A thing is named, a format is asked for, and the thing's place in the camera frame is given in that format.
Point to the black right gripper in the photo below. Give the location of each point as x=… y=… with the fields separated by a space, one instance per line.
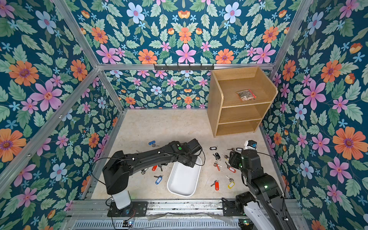
x=235 y=158

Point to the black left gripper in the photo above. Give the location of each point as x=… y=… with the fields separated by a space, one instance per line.
x=194 y=160

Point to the key with black ring tag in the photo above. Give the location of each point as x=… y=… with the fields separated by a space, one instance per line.
x=217 y=156

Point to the yellow tag key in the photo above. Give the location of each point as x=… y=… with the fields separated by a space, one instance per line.
x=231 y=182

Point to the white storage tray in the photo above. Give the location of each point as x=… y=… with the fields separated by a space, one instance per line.
x=183 y=179

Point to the blue tag key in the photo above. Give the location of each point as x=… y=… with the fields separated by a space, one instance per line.
x=153 y=144
x=158 y=179

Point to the blue tag key front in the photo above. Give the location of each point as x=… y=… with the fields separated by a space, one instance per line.
x=158 y=179

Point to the small dark key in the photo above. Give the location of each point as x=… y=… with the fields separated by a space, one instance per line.
x=144 y=171

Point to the wooden shelf cabinet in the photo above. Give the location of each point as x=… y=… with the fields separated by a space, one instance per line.
x=226 y=112

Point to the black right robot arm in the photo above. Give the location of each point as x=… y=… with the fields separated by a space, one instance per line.
x=264 y=204

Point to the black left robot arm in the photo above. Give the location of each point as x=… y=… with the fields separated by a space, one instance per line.
x=120 y=166

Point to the clear bag of small parts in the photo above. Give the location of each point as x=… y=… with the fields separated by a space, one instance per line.
x=246 y=95

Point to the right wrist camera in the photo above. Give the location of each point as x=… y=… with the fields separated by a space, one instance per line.
x=250 y=144

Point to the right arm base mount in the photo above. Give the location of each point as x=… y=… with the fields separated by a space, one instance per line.
x=234 y=207

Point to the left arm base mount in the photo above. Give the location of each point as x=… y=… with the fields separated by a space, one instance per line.
x=136 y=209

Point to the black wall hook rail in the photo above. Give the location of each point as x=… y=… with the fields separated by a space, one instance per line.
x=186 y=67

